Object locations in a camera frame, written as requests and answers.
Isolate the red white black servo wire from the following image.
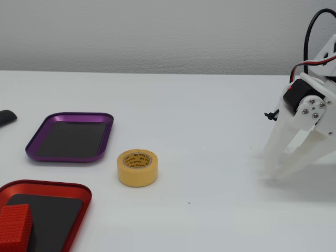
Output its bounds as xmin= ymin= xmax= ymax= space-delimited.
xmin=289 ymin=54 xmax=336 ymax=85

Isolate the red studded block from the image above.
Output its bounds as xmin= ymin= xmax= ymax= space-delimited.
xmin=0 ymin=203 xmax=34 ymax=252

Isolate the black zip tie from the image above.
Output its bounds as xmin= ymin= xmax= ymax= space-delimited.
xmin=264 ymin=108 xmax=279 ymax=122

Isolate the yellow masking tape roll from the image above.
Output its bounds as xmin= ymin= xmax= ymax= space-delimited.
xmin=117 ymin=149 xmax=159 ymax=188

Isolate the black cable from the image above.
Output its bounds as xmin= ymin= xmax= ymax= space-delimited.
xmin=304 ymin=8 xmax=336 ymax=75

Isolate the black rounded object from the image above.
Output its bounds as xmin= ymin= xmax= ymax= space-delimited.
xmin=0 ymin=109 xmax=18 ymax=129

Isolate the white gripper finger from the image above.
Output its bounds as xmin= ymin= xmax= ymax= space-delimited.
xmin=262 ymin=95 xmax=326 ymax=180
xmin=274 ymin=125 xmax=329 ymax=182

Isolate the red metal tray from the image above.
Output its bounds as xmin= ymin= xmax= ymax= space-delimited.
xmin=0 ymin=179 xmax=92 ymax=252

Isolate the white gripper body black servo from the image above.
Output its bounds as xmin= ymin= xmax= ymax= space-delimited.
xmin=282 ymin=71 xmax=336 ymax=137

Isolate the purple metal tray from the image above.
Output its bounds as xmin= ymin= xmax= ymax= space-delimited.
xmin=25 ymin=112 xmax=114 ymax=163

